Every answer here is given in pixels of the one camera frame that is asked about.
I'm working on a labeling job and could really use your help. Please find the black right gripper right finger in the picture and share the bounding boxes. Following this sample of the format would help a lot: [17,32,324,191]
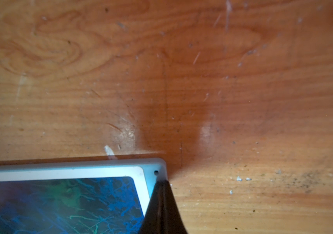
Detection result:
[162,180,188,234]

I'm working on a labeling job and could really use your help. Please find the blue tablet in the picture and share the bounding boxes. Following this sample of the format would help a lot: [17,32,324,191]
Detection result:
[0,159,167,234]

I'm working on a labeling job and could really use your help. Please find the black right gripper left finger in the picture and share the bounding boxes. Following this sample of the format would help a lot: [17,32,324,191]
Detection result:
[138,182,163,234]

